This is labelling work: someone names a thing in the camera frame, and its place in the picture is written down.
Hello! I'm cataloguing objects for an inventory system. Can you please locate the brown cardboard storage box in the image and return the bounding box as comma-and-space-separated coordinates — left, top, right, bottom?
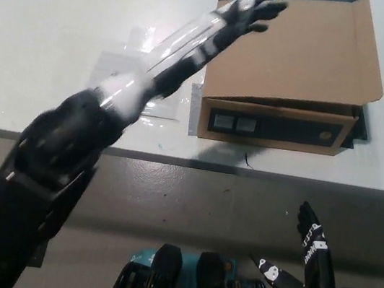
194, 0, 384, 167

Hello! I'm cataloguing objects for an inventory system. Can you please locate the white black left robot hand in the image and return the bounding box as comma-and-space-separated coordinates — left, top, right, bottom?
213, 0, 289, 43

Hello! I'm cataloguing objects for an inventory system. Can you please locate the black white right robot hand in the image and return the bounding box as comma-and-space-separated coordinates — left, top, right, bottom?
245, 193, 353, 288

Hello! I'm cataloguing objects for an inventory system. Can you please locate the black teal robot torso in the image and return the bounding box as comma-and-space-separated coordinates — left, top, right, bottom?
110, 235, 287, 288

